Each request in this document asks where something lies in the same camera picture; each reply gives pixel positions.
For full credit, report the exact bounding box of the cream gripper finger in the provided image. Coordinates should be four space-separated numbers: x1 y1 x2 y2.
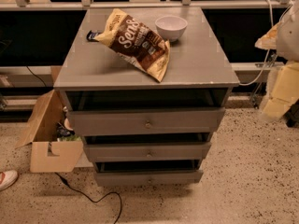
262 62 299 120
255 22 279 49

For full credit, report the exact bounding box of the grey top drawer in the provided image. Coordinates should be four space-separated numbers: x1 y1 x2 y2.
67 108 225 136

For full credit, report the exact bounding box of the grey drawer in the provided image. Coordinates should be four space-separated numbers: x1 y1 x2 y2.
67 108 225 136
84 142 211 162
94 170 203 187

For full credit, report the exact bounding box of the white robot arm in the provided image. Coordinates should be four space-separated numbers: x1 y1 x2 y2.
255 0 299 120

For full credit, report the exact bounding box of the grey drawer cabinet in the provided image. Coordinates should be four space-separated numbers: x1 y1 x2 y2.
54 7 239 174

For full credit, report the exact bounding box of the grey middle drawer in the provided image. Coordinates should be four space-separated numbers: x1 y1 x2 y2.
84 142 211 162

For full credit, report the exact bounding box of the grey bottom drawer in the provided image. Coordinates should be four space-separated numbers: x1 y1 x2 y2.
94 170 203 187

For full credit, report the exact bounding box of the white bowl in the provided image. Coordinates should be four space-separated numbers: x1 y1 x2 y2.
155 15 188 42

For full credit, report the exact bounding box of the brown yellow chip bag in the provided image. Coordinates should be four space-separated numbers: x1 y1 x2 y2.
93 8 170 82

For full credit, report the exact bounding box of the small dark blue packet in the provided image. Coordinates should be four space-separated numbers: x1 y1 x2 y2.
86 31 101 42

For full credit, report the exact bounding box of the cardboard box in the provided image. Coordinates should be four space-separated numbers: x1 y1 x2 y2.
15 90 83 173

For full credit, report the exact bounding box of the grey metal railing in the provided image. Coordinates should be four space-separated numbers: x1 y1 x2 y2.
0 0 298 10

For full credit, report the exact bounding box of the white shoe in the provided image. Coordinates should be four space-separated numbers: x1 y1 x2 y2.
0 170 18 191

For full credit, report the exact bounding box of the white hanging cable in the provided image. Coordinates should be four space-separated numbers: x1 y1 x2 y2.
238 0 295 87

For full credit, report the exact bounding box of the black floor cable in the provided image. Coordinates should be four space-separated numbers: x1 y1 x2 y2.
54 172 123 224

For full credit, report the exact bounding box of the black wall cable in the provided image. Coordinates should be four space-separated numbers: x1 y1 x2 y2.
25 66 48 88

